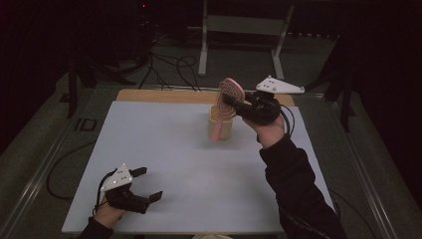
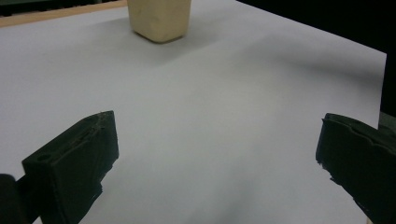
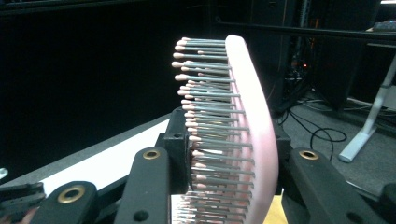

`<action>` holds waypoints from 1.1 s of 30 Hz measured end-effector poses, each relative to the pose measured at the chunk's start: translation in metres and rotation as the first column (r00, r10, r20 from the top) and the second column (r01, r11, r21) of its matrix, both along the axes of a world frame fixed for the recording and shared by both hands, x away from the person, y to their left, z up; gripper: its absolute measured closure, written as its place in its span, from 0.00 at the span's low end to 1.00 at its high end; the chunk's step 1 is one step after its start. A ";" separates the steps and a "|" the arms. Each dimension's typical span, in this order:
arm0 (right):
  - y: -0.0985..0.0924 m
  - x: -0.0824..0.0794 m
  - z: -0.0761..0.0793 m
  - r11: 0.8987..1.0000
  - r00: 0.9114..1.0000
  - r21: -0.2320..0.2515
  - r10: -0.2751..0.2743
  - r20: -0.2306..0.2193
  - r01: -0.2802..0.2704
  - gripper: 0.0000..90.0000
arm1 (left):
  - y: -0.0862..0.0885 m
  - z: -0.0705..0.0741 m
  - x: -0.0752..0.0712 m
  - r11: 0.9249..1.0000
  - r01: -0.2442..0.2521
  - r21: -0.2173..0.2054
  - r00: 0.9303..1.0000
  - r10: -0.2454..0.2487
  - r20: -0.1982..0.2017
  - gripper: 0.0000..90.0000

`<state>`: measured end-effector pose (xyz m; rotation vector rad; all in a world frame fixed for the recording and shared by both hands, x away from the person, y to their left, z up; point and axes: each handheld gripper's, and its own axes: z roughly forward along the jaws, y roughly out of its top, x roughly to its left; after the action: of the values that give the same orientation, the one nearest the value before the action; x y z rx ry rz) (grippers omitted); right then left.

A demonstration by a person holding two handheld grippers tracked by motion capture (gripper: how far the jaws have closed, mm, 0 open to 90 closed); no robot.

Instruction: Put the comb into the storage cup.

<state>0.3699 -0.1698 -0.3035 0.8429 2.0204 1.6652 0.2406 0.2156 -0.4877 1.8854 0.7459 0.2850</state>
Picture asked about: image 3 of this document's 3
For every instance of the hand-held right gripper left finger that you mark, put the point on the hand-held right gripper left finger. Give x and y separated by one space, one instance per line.
178 155

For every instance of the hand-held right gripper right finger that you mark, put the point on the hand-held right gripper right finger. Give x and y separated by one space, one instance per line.
284 146

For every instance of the pink hairbrush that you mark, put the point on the pink hairbrush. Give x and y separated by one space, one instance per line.
257 124

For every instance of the cream yellow container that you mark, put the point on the cream yellow container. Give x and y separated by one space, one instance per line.
274 213

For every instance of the white desk leg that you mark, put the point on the white desk leg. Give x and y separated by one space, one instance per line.
372 119

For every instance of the dark equipment rack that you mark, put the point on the dark equipment rack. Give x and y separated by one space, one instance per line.
280 46

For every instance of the black horizontal bar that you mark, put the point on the black horizontal bar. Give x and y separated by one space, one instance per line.
311 31

